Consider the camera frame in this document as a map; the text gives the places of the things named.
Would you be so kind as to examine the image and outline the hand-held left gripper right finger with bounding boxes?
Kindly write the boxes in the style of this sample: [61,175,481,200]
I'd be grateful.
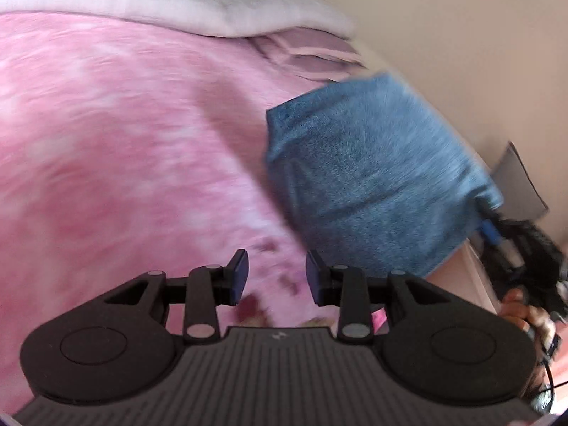
[305,248,450,344]

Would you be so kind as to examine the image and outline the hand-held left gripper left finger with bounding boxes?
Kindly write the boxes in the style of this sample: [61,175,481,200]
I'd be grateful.
[104,248,250,345]

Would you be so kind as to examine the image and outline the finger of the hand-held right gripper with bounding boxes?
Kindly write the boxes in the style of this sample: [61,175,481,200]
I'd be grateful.
[477,202,504,249]

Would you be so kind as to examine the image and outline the blue denim jeans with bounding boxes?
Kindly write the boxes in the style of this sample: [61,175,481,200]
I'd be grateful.
[265,72,504,279]

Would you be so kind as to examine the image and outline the person's right hand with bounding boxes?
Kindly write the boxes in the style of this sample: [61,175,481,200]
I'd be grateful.
[501,288,561,358]

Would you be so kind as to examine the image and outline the grey flat board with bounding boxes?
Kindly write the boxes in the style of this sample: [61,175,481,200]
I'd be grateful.
[492,141,550,225]

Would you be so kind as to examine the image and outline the pink floral blanket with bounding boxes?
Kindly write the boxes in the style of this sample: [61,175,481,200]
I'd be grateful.
[0,11,498,415]

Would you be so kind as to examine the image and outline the mauve pillow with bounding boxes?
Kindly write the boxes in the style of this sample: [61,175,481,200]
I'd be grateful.
[248,27,369,83]

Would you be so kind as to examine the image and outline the white fluffy duvet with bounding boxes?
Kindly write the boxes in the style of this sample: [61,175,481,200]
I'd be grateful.
[0,0,356,38]

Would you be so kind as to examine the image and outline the black cable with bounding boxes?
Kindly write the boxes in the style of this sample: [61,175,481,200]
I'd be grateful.
[528,350,568,413]

